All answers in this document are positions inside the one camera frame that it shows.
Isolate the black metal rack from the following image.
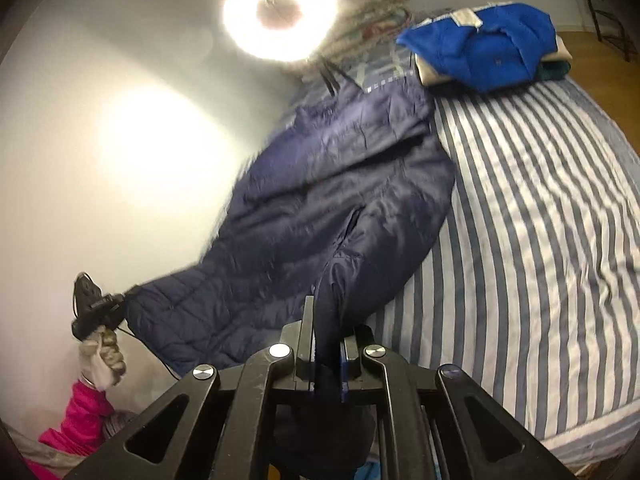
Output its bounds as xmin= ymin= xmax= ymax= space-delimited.
xmin=587 ymin=0 xmax=632 ymax=62

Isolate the tangled fringed cloth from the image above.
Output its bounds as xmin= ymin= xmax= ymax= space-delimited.
xmin=285 ymin=0 xmax=417 ymax=82

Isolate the folded teal garment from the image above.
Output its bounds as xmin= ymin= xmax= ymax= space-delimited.
xmin=537 ymin=61 xmax=572 ymax=82

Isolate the grey patterned cloth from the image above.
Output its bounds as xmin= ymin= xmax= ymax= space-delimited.
xmin=345 ymin=42 xmax=419 ymax=94

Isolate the navy puffer jacket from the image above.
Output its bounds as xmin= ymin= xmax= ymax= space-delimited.
xmin=122 ymin=67 xmax=455 ymax=468

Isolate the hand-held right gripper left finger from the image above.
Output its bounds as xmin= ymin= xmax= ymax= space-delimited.
xmin=65 ymin=295 xmax=318 ymax=480

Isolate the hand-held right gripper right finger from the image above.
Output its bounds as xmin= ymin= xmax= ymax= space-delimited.
xmin=341 ymin=324 xmax=577 ymax=480

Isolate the black cable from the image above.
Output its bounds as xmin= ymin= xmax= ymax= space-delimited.
xmin=117 ymin=327 xmax=182 ymax=381

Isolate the ring light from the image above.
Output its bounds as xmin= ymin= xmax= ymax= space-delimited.
xmin=222 ymin=0 xmax=339 ymax=62

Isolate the striped bed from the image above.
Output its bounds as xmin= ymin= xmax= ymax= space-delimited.
xmin=280 ymin=55 xmax=640 ymax=468

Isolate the person's left hand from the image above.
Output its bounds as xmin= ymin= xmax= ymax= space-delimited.
xmin=77 ymin=328 xmax=126 ymax=392

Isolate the folded blue garment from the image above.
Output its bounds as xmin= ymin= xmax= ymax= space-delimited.
xmin=396 ymin=2 xmax=559 ymax=94

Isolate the person's left forearm pink sleeve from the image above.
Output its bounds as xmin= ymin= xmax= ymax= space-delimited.
xmin=37 ymin=380 xmax=117 ymax=463

